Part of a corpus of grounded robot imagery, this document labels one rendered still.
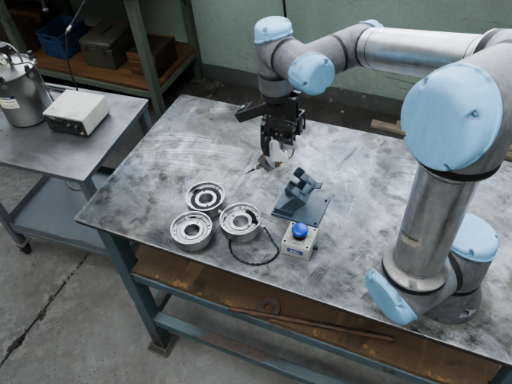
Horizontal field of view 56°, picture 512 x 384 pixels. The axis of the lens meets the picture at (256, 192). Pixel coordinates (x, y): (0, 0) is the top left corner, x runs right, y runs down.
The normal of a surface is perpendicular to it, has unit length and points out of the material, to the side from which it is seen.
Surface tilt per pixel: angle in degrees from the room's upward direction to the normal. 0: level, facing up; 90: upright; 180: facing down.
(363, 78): 90
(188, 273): 0
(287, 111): 87
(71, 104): 0
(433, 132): 82
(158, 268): 0
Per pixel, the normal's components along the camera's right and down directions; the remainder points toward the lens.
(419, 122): -0.85, 0.33
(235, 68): -0.39, 0.68
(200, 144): -0.07, -0.68
